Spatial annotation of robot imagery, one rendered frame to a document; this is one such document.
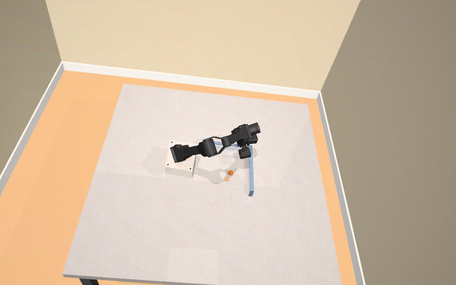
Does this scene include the light blue l-shaped wall top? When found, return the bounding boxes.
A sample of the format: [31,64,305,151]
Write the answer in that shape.
[214,141,254,197]

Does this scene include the clear glass corner walls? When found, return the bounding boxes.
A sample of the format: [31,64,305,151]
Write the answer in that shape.
[215,144,251,195]

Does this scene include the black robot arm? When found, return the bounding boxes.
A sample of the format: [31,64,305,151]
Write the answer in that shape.
[170,122,261,163]

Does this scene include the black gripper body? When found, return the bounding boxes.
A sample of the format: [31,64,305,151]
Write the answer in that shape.
[237,140,251,159]

